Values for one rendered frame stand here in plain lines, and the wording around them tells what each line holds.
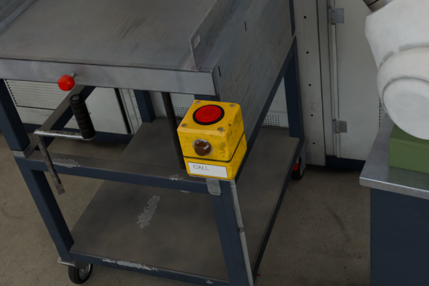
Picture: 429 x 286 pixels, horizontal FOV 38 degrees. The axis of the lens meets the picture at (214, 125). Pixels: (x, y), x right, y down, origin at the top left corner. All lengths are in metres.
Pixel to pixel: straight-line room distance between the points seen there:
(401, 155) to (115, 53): 0.60
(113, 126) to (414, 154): 1.52
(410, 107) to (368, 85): 1.08
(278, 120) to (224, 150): 1.16
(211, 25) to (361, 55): 0.72
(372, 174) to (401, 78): 0.27
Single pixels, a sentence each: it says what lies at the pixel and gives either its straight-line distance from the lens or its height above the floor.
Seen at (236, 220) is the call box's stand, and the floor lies 0.66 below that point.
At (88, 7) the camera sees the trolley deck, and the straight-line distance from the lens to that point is 1.50.
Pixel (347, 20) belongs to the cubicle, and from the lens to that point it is 1.80.
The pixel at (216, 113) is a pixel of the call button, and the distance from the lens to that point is 0.95.
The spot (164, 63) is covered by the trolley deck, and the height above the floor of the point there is 0.85.
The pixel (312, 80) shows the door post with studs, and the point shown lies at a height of 0.36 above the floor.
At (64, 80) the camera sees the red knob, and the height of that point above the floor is 0.83.
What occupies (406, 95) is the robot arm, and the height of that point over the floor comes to 0.99.
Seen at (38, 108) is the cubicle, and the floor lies 0.15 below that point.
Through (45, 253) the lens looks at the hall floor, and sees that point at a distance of 2.13.
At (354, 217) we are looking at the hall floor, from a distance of 2.00.
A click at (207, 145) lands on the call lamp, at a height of 0.88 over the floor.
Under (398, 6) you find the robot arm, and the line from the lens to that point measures 0.84.
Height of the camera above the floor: 1.47
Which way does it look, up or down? 38 degrees down
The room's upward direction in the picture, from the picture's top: 11 degrees counter-clockwise
